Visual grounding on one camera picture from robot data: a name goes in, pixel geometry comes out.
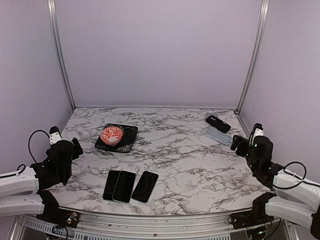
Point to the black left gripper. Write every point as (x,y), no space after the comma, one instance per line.
(79,151)

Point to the black phone middle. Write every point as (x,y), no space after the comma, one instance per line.
(124,187)

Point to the light blue phone case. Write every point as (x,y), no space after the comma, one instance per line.
(218,136)

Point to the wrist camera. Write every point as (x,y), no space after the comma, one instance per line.
(257,131)
(54,135)

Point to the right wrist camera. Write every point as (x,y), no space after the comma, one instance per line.
(257,131)

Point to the front aluminium rail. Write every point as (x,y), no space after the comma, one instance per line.
(109,226)

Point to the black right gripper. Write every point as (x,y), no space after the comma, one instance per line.
(240,151)

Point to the left aluminium frame post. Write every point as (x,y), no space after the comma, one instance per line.
(59,52)

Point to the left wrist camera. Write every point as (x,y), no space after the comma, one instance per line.
(54,135)

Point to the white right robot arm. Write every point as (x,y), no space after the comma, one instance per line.
(291,197)

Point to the black phone light-blue edge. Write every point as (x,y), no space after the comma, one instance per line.
(145,186)

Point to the black phone case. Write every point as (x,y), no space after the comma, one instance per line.
(218,124)

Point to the right aluminium frame post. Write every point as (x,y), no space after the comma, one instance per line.
(262,22)

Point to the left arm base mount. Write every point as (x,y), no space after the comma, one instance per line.
(60,217)

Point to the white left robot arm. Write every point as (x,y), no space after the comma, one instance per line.
(26,190)

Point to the aluminium frame post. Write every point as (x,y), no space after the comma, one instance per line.
(262,22)
(59,52)

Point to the black phone leftmost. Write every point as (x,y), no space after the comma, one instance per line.
(110,185)

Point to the grey phone case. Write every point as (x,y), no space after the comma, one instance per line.
(208,114)

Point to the red white patterned bowl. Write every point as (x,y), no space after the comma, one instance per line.
(111,135)

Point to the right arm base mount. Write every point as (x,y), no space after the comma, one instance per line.
(247,219)

